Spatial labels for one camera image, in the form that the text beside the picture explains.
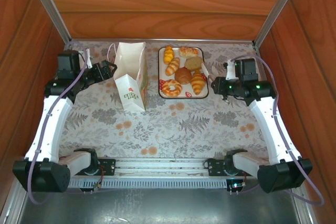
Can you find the golden croissant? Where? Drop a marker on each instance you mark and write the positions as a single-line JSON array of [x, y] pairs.
[[197, 83]]

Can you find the white paper bag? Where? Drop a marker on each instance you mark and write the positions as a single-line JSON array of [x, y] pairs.
[[130, 58]]

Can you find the round brown bun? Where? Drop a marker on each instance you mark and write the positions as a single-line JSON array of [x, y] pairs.
[[183, 75]]

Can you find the strawberry print tray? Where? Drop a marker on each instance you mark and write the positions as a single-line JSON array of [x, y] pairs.
[[185, 90]]

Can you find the striped orange bread roll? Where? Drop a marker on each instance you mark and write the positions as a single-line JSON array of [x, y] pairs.
[[172, 66]]

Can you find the yellow corn shaped bread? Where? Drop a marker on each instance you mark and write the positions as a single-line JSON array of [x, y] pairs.
[[168, 54]]

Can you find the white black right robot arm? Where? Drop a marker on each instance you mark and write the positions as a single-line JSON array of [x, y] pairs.
[[273, 129]]

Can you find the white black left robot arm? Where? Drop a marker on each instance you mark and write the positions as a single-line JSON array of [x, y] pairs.
[[50, 129]]

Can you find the brown oat bread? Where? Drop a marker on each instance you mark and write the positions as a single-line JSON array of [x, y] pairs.
[[194, 63]]

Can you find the flat cheese topped bread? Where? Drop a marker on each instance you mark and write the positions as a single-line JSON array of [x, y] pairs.
[[188, 52]]

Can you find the floral tablecloth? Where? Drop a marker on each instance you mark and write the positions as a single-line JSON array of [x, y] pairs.
[[157, 129]]

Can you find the circuit board with green light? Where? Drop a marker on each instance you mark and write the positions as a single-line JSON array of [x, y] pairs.
[[236, 185]]

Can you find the grey metal sheet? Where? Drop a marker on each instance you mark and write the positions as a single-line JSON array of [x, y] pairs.
[[157, 208]]

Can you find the aluminium frame rail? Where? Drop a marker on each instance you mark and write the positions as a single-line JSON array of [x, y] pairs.
[[258, 52], [304, 209], [10, 208]]

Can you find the aluminium frame post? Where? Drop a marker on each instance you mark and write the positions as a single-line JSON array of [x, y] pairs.
[[279, 6], [50, 6]]

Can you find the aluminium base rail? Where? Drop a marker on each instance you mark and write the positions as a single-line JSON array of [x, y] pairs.
[[160, 166]]

